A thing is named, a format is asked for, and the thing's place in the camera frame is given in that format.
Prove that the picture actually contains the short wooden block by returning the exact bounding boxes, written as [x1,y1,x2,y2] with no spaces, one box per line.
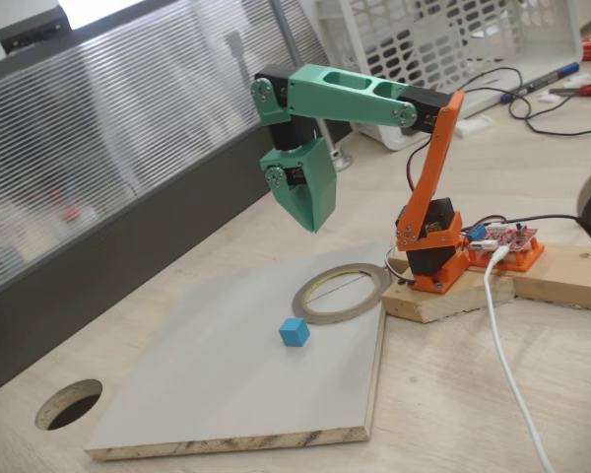
[381,255,517,325]

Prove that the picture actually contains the white USB cable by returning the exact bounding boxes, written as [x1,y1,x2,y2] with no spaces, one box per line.
[482,245,557,473]

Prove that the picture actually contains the servo wire bundle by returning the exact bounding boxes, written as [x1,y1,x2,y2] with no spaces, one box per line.
[383,236,419,288]

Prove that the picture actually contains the blue cube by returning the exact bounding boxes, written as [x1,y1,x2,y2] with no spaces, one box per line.
[278,317,310,348]

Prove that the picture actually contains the white chipboard panel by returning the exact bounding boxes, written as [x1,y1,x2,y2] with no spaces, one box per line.
[83,240,394,462]

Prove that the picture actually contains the black box device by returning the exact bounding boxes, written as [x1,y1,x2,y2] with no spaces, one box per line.
[0,5,73,53]

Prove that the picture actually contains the blue capped marker pen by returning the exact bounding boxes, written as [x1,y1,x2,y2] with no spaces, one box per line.
[500,61,581,104]

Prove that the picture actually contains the white plastic basket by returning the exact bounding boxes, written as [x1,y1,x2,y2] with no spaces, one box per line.
[314,0,585,152]

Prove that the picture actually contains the red circuit board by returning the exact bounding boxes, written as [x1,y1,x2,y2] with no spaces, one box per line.
[465,222,541,257]

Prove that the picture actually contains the red black servo wire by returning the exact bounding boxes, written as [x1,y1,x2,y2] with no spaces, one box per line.
[405,137,432,192]

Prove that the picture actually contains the black power cable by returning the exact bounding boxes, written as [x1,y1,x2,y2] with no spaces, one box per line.
[509,213,591,242]

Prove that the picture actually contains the metal pole with foot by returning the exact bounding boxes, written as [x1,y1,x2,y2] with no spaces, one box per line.
[269,0,356,172]

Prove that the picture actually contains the orange circuit board mount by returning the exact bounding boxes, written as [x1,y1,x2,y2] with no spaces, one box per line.
[467,236,546,272]

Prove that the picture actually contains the translucent partition screen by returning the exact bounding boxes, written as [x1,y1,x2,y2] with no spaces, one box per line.
[0,0,356,401]

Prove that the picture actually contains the grey ring of tape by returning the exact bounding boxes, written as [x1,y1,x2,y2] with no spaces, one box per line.
[292,262,391,326]

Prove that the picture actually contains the white plastic part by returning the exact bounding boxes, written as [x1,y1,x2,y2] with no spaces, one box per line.
[452,115,493,138]

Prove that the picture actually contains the long black cable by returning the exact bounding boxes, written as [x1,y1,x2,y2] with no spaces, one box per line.
[452,66,591,137]

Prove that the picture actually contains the long wooden plank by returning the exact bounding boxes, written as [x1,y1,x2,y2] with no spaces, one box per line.
[467,239,591,312]

